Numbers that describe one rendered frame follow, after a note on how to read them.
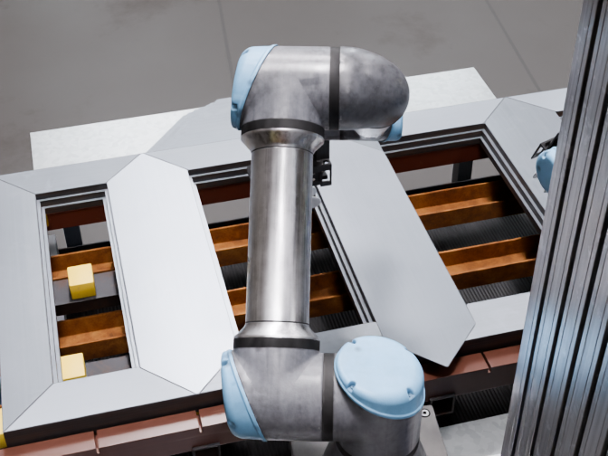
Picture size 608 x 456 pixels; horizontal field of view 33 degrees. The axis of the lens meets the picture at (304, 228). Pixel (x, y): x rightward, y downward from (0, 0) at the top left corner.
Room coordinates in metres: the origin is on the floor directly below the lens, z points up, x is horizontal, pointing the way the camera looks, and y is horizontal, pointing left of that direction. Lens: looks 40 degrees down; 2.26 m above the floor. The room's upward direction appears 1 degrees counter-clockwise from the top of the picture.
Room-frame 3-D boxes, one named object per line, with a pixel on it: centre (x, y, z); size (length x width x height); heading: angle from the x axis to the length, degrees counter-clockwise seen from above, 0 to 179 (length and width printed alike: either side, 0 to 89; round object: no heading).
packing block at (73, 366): (1.32, 0.44, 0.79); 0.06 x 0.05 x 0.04; 14
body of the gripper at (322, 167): (1.63, -0.01, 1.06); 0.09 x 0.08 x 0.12; 104
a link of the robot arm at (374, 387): (0.90, -0.09, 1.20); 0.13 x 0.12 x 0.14; 87
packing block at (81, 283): (1.57, 0.46, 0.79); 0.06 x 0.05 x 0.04; 14
